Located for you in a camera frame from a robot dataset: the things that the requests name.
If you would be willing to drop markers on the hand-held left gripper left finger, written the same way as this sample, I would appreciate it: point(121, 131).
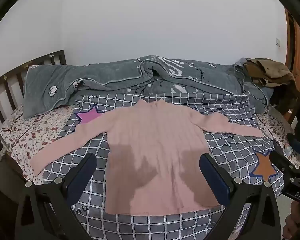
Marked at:
point(82, 176)

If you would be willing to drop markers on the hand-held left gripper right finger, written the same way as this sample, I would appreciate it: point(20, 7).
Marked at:
point(212, 177)

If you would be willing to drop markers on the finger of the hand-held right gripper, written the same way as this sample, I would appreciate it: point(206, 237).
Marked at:
point(298, 143)
point(282, 163)

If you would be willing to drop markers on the pink knit sweater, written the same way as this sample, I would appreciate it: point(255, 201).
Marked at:
point(152, 142)

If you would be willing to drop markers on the person's right hand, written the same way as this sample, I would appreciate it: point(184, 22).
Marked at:
point(291, 221)

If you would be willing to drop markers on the grey checked star blanket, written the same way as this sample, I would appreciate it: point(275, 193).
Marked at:
point(227, 142)

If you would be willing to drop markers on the dark wooden chair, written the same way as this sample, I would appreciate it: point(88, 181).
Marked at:
point(285, 102)

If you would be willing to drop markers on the floral bed sheet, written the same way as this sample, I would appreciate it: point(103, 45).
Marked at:
point(27, 135)

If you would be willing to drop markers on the grey printed quilt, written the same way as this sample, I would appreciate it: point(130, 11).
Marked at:
point(102, 75)

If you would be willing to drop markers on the dark wooden headboard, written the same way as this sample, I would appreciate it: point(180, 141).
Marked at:
point(52, 56)

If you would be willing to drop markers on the white wall switch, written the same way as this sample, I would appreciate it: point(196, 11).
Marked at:
point(278, 41)

